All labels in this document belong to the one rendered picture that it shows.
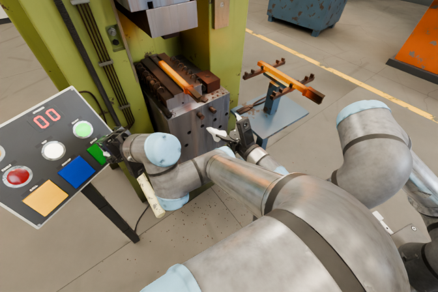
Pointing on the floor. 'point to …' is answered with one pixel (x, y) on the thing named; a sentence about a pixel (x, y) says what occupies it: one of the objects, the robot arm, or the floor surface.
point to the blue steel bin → (307, 2)
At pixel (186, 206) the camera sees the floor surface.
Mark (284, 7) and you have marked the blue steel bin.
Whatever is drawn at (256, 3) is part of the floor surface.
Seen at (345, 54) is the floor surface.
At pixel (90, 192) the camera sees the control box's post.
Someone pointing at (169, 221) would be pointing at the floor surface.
